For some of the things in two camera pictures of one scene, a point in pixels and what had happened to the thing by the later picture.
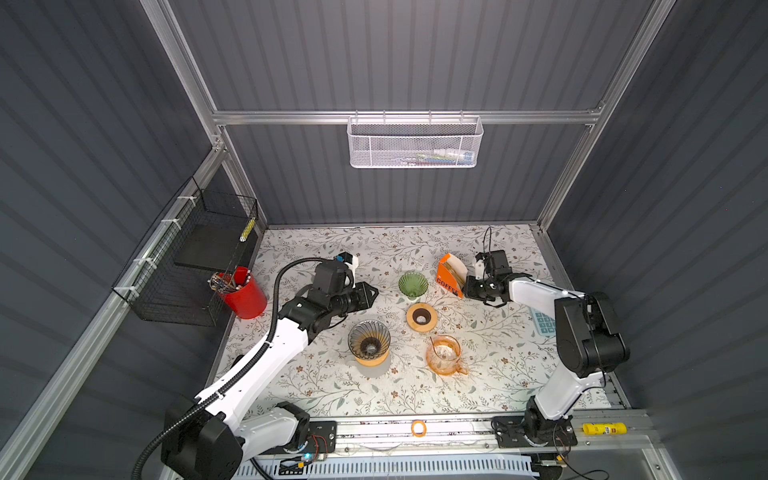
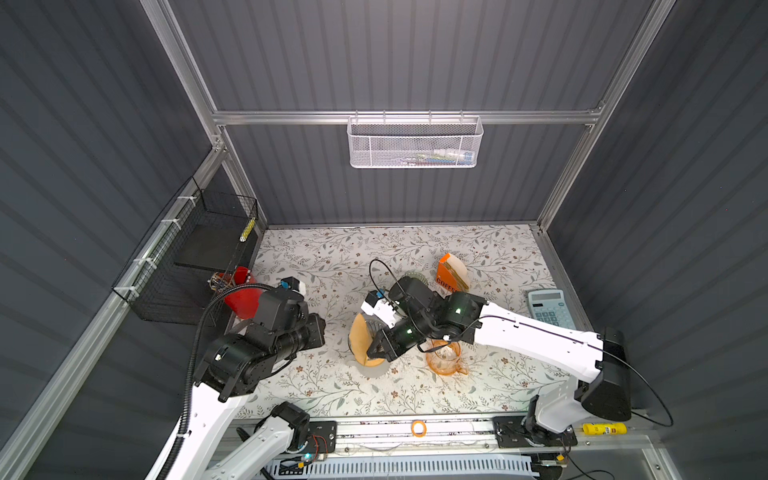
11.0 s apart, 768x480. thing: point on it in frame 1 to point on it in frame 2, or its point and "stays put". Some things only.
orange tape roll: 415,434 stays put
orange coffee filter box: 451,274 stays put
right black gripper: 469,291 to 388,347
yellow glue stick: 618,428 stays put
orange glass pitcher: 443,354 stays put
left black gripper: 363,290 to 316,328
